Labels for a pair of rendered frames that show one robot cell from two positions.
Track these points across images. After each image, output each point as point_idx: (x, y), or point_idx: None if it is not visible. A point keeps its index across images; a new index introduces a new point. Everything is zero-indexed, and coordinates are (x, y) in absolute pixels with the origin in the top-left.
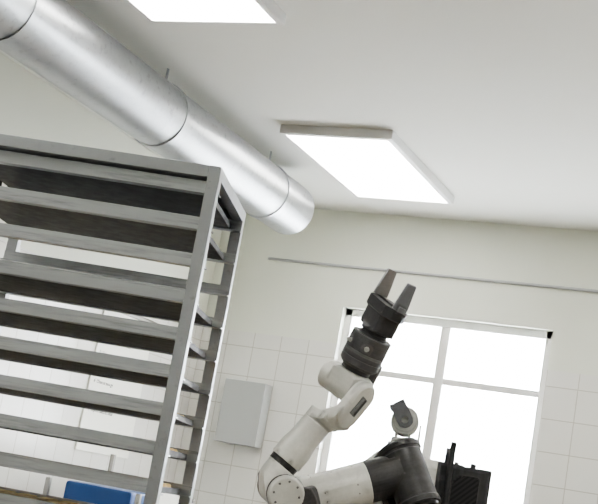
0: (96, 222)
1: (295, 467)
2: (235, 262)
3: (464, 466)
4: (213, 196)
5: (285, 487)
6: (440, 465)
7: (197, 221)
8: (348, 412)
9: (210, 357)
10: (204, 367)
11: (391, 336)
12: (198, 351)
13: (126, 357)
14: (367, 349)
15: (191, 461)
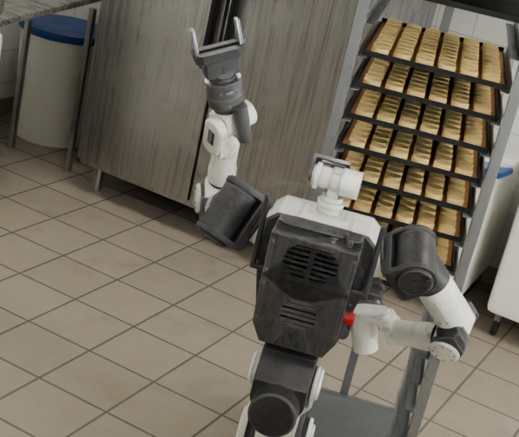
0: None
1: (209, 180)
2: None
3: (276, 222)
4: None
5: (195, 192)
6: (275, 216)
7: None
8: (206, 140)
9: (500, 121)
10: (498, 130)
11: (206, 77)
12: (453, 108)
13: (349, 98)
14: (204, 87)
15: (463, 214)
